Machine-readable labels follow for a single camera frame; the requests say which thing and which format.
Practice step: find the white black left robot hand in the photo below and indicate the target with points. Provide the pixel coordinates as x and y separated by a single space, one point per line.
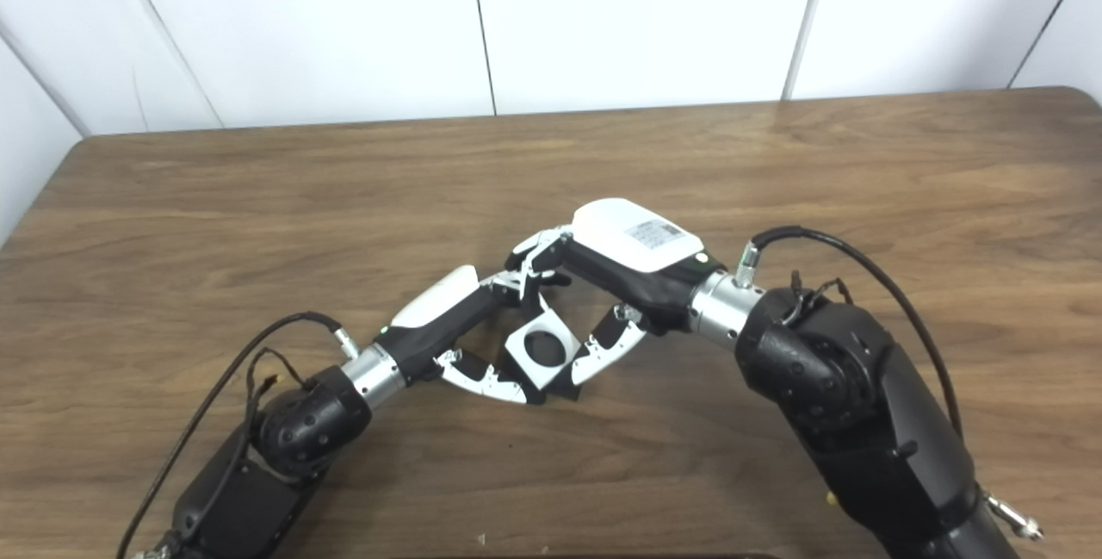
439 326

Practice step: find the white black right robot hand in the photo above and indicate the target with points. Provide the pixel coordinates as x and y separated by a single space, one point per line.
641 266

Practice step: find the white square piece with hole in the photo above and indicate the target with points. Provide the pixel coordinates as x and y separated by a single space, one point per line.
521 352

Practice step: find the black peg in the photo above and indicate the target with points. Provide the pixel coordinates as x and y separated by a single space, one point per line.
558 388

